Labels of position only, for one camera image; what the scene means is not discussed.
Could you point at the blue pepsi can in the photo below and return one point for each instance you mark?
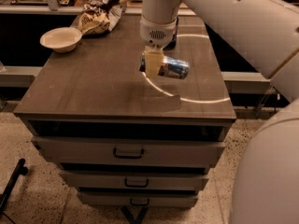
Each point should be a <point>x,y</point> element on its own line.
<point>173,42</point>

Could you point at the black stand leg left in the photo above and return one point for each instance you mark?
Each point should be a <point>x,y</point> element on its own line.
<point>20,169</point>

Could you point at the grey drawer cabinet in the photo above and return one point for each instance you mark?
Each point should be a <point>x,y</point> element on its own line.
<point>97,91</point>

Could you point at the white bowl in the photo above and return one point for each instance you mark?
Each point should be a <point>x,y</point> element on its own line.
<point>61,40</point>

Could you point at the middle drawer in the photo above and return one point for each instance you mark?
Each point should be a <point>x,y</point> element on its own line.
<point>120,180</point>

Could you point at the metal shelf rail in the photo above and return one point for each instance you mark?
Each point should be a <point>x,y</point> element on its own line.
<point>62,6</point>

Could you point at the redbull can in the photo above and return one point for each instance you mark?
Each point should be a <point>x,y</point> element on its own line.
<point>170,67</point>

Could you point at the bottom drawer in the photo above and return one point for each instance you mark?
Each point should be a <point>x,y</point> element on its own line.
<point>138,199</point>

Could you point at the crumpled chip bag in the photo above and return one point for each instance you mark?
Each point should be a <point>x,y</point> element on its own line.
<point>100,16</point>

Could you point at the drawer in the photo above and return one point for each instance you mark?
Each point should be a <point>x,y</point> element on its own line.
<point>120,180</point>
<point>138,199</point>
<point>129,152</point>

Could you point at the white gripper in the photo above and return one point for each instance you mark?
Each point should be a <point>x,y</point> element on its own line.
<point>157,34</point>

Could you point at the top drawer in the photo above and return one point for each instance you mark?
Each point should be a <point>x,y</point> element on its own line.
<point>129,152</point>

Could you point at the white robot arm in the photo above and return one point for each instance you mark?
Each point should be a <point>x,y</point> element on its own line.
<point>265,33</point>

